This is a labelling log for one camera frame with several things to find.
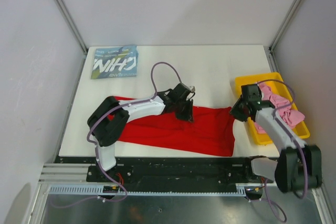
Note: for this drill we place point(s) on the grey slotted cable duct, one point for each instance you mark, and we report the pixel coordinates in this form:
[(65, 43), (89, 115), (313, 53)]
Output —
[(109, 190)]

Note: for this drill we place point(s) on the right aluminium frame post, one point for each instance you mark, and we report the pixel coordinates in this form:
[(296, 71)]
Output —
[(290, 15)]

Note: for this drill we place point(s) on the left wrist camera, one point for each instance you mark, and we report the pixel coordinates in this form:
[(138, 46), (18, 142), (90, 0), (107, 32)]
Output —
[(192, 87)]

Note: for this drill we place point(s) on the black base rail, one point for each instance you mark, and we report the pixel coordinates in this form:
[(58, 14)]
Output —
[(174, 172)]

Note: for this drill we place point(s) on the red t shirt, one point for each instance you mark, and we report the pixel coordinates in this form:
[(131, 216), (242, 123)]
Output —
[(210, 133)]

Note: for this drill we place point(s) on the pink t shirt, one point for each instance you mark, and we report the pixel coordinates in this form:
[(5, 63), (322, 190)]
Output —
[(286, 109)]

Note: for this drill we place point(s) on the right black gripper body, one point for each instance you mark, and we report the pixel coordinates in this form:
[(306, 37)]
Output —
[(245, 102)]

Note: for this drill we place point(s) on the folded blue printed t shirt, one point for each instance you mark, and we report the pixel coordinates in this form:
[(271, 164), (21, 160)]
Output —
[(115, 62)]

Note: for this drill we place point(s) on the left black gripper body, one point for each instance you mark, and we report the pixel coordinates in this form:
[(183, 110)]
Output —
[(181, 106)]

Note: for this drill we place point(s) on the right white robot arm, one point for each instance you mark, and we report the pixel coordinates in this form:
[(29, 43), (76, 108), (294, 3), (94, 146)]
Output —
[(298, 167)]

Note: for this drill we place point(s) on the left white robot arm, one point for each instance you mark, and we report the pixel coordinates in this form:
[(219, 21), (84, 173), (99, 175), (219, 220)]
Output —
[(108, 121)]

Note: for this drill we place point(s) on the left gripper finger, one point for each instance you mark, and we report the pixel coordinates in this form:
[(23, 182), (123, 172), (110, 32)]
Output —
[(188, 110), (181, 115)]

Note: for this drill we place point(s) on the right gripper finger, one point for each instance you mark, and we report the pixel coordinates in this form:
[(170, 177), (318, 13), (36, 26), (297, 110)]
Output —
[(236, 111), (243, 115)]

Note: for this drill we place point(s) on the left aluminium frame post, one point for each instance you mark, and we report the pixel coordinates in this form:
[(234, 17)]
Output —
[(61, 5)]

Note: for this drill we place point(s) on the aluminium frame post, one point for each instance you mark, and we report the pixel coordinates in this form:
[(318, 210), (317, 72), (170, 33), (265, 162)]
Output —
[(290, 15), (61, 5)]

